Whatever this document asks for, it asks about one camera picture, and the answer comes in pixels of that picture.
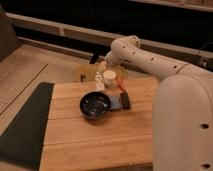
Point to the dark grey sofa corner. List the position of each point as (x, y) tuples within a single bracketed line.
[(9, 42)]

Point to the black remote control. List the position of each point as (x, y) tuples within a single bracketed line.
[(125, 100)]

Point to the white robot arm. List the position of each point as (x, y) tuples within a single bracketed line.
[(182, 110)]

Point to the dark round bowl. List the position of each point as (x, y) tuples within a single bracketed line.
[(95, 105)]

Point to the small white bottle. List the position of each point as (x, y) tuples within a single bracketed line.
[(99, 82)]

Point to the dark floor mat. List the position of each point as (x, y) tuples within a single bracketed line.
[(22, 141)]

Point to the white ceramic cup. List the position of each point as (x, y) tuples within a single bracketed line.
[(109, 77)]

